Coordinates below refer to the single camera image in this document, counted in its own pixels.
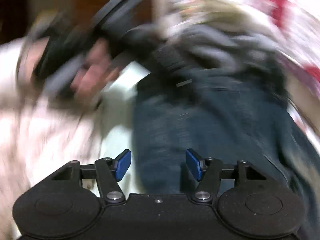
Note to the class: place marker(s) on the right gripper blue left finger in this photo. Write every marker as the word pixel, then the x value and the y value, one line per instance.
pixel 121 164

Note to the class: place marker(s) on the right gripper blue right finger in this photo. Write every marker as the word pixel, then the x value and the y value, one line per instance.
pixel 195 163

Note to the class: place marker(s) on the dark blue denim jeans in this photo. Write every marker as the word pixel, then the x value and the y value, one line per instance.
pixel 227 116

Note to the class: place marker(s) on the grey and dark clothes pile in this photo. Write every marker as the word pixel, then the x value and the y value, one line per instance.
pixel 218 35

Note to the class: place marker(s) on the person's left hand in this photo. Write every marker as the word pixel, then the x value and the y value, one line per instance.
pixel 98 72

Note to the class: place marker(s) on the brown wooden nightstand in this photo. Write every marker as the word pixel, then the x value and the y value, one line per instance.
pixel 75 2

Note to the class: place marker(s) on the white red quilted bedspread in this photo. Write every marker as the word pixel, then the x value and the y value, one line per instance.
pixel 292 24

